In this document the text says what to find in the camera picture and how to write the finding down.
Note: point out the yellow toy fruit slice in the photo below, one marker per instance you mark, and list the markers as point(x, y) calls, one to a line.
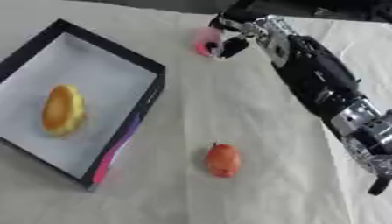
point(63, 110)

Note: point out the silver and black right robot arm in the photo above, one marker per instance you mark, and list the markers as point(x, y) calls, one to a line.
point(316, 75)

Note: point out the black box with white inside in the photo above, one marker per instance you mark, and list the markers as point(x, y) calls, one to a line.
point(76, 102)

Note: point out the pink toy object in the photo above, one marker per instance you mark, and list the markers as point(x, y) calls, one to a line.
point(205, 40)

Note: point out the red toy fruit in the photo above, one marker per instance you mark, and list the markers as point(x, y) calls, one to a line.
point(223, 159)

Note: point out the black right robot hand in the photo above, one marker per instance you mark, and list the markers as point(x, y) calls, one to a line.
point(240, 14)

